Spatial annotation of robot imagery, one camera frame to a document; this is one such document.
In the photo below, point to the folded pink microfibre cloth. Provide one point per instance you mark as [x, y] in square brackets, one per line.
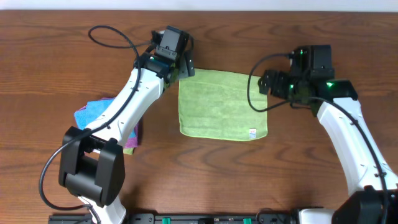
[132, 140]

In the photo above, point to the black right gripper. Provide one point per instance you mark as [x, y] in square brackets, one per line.
[277, 88]

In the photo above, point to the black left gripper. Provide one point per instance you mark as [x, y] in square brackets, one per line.
[188, 64]

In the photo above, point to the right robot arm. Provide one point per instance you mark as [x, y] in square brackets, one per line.
[372, 185]

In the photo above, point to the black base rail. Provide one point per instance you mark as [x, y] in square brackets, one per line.
[262, 218]

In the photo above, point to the folded blue microfibre cloth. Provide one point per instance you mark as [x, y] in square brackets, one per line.
[91, 111]

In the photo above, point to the green microfibre cloth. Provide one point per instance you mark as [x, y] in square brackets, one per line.
[213, 104]

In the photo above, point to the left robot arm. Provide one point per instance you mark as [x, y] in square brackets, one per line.
[92, 161]

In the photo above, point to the folded green cloth under stack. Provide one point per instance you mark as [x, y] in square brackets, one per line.
[128, 150]

